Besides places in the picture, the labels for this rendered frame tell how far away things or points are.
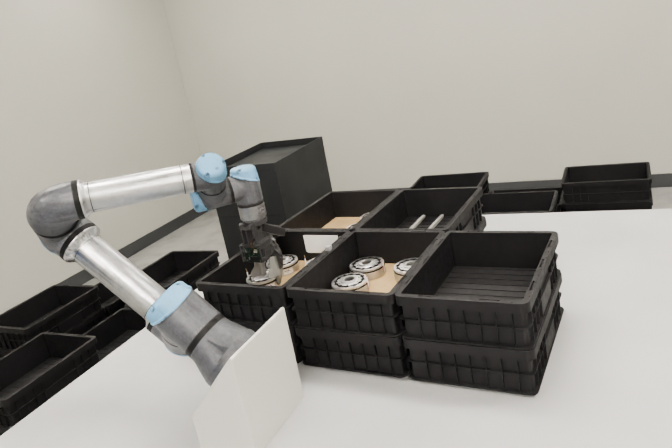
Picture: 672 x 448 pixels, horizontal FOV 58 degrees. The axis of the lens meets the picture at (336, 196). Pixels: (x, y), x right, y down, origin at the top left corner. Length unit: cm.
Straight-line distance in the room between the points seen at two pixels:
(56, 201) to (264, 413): 68
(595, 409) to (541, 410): 10
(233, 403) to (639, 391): 84
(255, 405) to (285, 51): 431
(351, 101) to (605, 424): 416
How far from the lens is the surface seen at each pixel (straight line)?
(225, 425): 137
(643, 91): 477
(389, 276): 172
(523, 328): 132
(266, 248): 173
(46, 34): 506
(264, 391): 137
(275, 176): 322
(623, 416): 138
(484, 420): 137
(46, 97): 494
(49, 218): 156
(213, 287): 167
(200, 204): 165
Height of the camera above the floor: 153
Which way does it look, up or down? 16 degrees down
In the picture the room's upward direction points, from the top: 11 degrees counter-clockwise
